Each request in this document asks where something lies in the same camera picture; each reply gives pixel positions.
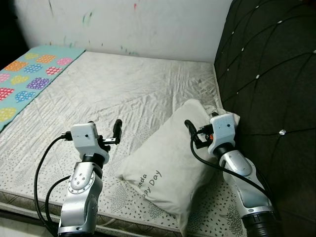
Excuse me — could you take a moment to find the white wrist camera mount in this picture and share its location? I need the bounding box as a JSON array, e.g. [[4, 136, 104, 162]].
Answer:
[[207, 113, 237, 156], [70, 122, 99, 158]]

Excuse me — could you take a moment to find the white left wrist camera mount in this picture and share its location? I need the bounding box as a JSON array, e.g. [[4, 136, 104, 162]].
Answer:
[[70, 122, 99, 158]]

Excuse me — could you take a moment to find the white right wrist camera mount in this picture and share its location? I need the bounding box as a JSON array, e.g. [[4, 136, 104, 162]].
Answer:
[[207, 113, 237, 156]]

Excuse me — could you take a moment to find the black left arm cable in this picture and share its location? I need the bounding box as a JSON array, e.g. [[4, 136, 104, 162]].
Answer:
[[34, 132, 75, 237]]

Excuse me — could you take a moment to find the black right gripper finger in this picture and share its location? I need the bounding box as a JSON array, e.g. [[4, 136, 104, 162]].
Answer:
[[184, 119, 199, 145]]

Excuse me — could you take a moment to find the black tufted headboard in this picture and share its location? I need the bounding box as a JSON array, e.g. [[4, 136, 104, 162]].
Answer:
[[214, 0, 316, 237]]

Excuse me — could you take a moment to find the white pillow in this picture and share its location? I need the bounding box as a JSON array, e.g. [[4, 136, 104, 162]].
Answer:
[[116, 99, 241, 235]]

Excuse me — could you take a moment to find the teal blanket with colourful shapes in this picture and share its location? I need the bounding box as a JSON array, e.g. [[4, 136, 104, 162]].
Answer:
[[0, 45, 85, 133]]

